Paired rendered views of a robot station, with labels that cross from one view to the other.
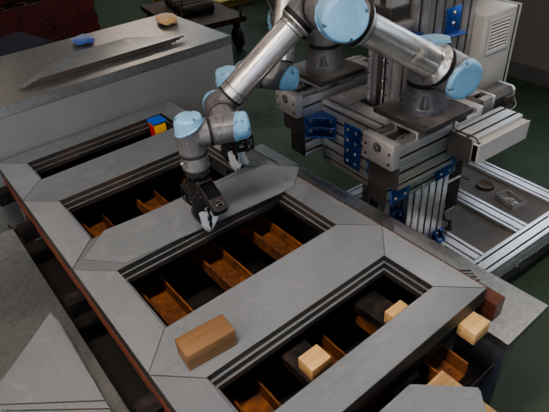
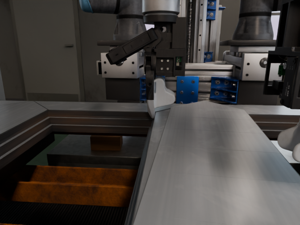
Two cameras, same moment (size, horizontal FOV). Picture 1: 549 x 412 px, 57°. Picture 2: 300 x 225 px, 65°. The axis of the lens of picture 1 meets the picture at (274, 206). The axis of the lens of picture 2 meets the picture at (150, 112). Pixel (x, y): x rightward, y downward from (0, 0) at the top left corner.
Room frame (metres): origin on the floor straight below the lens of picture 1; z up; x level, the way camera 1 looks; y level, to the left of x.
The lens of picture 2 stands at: (1.15, 0.50, 1.02)
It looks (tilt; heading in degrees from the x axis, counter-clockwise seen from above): 16 degrees down; 311
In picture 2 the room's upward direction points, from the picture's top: straight up
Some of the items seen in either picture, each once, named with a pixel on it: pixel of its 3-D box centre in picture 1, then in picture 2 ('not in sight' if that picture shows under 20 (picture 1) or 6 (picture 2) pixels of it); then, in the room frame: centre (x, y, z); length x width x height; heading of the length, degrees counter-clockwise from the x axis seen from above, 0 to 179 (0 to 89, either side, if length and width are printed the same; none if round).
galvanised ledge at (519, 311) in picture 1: (352, 221); (243, 152); (1.40, -0.27, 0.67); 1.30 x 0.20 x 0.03; 36
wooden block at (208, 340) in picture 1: (206, 341); not in sight; (0.73, 0.17, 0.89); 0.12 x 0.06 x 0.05; 121
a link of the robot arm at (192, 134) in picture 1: (191, 134); not in sight; (1.17, 0.20, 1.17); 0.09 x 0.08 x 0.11; 104
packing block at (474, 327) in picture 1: (472, 327); not in sight; (0.79, -0.45, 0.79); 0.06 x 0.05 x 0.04; 126
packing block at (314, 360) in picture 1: (314, 362); not in sight; (0.73, -0.06, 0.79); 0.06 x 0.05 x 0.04; 126
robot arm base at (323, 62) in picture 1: (324, 54); (130, 28); (1.91, -0.24, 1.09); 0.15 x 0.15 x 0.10
